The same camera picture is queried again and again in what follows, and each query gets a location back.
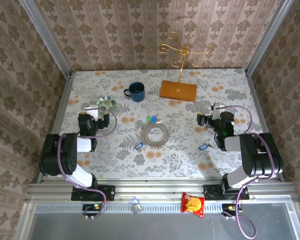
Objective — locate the dark blue enamel mug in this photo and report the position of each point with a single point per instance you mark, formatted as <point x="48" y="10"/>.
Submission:
<point x="137" y="93"/>

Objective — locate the metal disc with split rings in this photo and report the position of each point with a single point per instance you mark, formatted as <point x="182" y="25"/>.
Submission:
<point x="145" y="135"/>

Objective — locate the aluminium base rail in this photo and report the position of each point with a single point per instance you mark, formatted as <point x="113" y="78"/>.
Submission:
<point x="160" y="190"/>

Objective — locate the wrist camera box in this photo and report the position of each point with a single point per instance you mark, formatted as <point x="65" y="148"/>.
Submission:
<point x="96" y="112"/>
<point x="218" y="111"/>

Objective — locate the small clear plastic packet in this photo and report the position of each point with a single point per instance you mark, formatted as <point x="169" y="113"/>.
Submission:
<point x="135" y="205"/>

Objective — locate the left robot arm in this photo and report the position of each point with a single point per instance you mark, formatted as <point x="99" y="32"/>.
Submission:
<point x="65" y="160"/>

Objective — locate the aluminium frame post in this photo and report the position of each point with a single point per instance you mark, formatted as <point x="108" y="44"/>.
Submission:
<point x="48" y="40"/>
<point x="266" y="37"/>

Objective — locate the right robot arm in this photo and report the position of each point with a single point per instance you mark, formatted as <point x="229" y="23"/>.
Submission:
<point x="262" y="157"/>

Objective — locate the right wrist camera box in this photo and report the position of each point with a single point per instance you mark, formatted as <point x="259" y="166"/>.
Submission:
<point x="218" y="111"/>

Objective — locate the gold hook stand wooden base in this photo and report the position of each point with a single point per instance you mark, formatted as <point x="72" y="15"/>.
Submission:
<point x="177" y="91"/>

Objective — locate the small electronics board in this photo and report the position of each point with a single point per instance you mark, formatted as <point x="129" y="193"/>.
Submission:
<point x="92" y="207"/>
<point x="230" y="208"/>

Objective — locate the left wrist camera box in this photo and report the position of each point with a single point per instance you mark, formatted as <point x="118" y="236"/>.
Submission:
<point x="96" y="112"/>

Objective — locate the red snack packet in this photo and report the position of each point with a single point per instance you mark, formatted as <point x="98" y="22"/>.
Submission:
<point x="192" y="203"/>

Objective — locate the green key tag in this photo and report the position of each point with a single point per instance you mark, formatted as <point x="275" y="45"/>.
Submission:
<point x="148" y="119"/>

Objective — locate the leaf patterned bowl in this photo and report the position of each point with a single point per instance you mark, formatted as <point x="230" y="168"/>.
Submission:
<point x="109" y="103"/>

